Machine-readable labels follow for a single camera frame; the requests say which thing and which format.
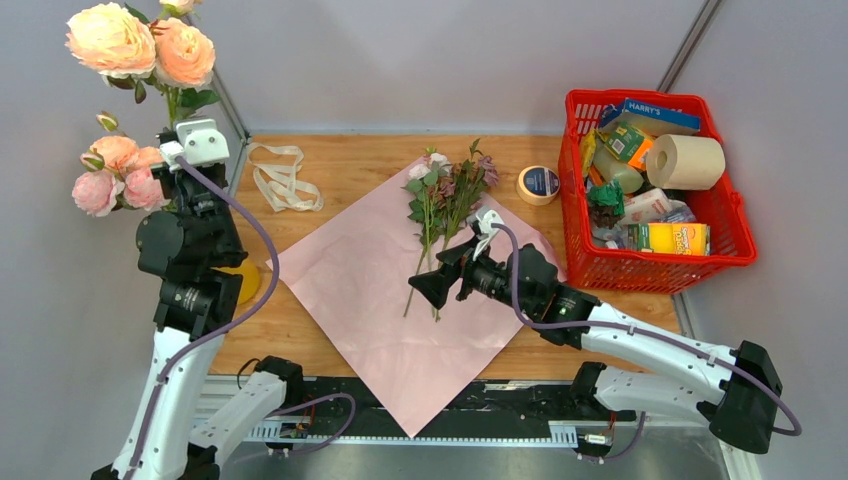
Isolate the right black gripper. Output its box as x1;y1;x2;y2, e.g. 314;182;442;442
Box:
408;236;535;317

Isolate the cream ribbon with gold text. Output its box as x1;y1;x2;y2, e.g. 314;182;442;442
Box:
246;142;325;213

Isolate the purple pink wrapping paper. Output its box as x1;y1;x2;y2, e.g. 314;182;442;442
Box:
266;156;570;440

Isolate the pink rose stem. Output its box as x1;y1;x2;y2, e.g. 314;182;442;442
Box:
71;111;170;218

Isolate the peach flower stem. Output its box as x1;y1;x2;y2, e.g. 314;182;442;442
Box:
65;0;221;127

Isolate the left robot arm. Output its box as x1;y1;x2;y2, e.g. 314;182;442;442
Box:
91;163;306;479

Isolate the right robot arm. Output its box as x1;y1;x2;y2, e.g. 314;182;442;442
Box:
408;238;783;454

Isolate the yellow cylindrical vase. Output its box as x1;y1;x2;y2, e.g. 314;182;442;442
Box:
217;258;261;306

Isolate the masking tape roll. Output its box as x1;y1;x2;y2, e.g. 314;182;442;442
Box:
516;165;561;206

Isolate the green crumpled wrapper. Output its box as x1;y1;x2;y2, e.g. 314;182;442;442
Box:
586;180;625;228

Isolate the pale green bottle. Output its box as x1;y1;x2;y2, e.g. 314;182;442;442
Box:
592;145;644;194

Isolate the white plastic package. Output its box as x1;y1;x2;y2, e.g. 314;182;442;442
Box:
619;188;672;225

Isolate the green orange box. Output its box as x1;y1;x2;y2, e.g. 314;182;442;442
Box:
604;122;655;172

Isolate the yellow sponge pack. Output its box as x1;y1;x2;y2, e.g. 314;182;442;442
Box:
627;223;710;256

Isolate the beige paper towel roll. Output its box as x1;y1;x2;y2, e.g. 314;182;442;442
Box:
645;134;726;190

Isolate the blue Harry's box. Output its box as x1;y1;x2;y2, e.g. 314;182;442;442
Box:
598;98;701;137

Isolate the red plastic basket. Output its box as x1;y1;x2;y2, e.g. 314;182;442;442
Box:
558;89;758;294

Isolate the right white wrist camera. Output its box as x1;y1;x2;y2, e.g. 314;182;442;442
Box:
466;206;503;261

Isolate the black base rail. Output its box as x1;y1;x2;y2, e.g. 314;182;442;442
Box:
247;377;637;449

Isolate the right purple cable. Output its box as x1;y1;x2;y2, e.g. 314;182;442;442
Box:
490;222;804;462

